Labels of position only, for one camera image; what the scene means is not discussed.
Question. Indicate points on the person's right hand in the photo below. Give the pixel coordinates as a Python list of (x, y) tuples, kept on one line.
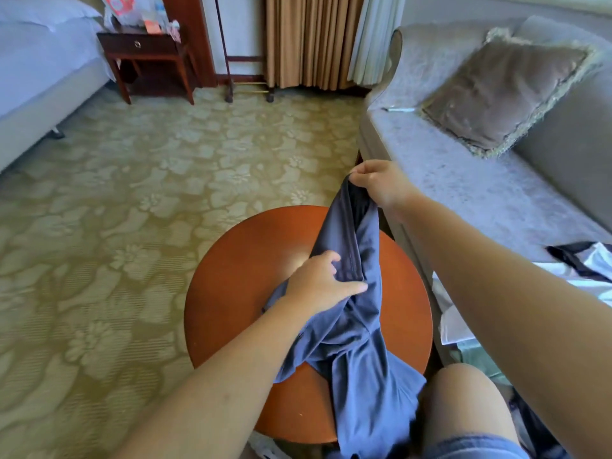
[(382, 184)]

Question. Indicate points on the person's left hand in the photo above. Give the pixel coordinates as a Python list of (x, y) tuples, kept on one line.
[(320, 284)]

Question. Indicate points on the slate blue T-shirt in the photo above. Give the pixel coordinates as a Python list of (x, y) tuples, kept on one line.
[(368, 377)]

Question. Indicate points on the pile of clothes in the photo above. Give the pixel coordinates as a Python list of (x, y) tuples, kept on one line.
[(454, 325)]

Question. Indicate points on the person's right forearm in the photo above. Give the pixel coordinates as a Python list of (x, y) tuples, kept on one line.
[(516, 310)]

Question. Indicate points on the person's left forearm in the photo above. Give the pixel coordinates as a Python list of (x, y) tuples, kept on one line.
[(220, 396)]

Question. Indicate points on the person's right leg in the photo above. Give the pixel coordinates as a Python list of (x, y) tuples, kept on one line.
[(464, 406)]

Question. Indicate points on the grey velvet chaise sofa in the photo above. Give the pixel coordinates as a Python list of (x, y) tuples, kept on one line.
[(459, 177)]

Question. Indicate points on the small white flat object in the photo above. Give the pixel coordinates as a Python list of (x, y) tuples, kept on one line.
[(400, 109)]

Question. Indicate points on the round wooden table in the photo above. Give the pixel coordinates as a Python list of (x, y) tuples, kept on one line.
[(239, 291)]

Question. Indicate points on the white sheer curtain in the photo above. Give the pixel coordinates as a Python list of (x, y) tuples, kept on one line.
[(378, 38)]

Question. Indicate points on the brown fringed cushion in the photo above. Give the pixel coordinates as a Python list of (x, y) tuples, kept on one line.
[(502, 90)]

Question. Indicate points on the beige curtain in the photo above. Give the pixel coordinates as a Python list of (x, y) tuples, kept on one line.
[(316, 38)]

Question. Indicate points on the white sneaker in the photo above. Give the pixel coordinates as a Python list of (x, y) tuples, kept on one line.
[(268, 446)]

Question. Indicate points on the black valet stand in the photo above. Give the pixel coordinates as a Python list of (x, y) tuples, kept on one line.
[(244, 81)]

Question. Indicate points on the blue denim shorts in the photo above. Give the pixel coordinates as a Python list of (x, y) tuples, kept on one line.
[(478, 447)]

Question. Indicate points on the white framed window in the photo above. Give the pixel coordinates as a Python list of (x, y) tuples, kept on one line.
[(545, 1)]

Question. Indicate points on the dark wooden nightstand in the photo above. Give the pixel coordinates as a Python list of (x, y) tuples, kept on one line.
[(143, 43)]

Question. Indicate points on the plain white plastic bag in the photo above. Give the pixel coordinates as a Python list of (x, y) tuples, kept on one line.
[(161, 12)]

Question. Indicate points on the white plastic bag red print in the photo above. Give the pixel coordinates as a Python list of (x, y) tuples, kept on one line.
[(120, 6)]

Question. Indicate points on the white bed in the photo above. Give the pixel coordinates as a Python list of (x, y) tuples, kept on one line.
[(38, 76)]

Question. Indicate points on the white pillow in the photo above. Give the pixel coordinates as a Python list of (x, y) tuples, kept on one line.
[(43, 9)]

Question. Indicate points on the dark wooden wall panel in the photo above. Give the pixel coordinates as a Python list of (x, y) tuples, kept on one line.
[(191, 33)]

